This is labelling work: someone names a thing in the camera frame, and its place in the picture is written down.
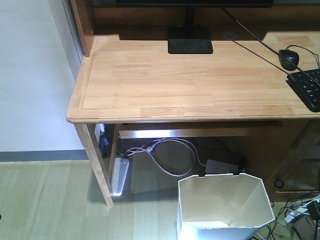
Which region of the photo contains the white plastic trash bin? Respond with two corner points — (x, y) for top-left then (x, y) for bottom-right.
(177, 173), (275, 240)

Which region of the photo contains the light wooden desk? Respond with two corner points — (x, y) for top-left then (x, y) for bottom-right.
(66, 0), (320, 207)

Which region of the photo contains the white power strip left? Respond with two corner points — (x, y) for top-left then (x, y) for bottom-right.
(111, 157), (130, 197)

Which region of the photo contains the white power strip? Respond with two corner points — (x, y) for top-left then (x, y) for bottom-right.
(111, 157), (130, 197)
(205, 159), (246, 175)

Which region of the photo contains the white power strip middle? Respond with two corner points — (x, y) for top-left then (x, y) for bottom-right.
(205, 159), (246, 175)

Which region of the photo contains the black computer monitor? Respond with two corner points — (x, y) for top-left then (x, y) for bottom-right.
(115, 0), (274, 54)

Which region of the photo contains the black computer mouse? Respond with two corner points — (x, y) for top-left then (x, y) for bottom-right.
(278, 49), (300, 71)

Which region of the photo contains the black keyboard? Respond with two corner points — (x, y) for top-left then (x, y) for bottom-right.
(286, 68), (320, 113)

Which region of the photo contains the black monitor cable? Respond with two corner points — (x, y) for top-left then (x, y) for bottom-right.
(221, 6), (320, 85)

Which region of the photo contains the black mouse cable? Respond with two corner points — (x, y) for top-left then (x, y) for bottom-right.
(284, 44), (320, 69)

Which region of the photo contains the cable tangle on floor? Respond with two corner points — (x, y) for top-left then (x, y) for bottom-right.
(267, 192), (320, 240)

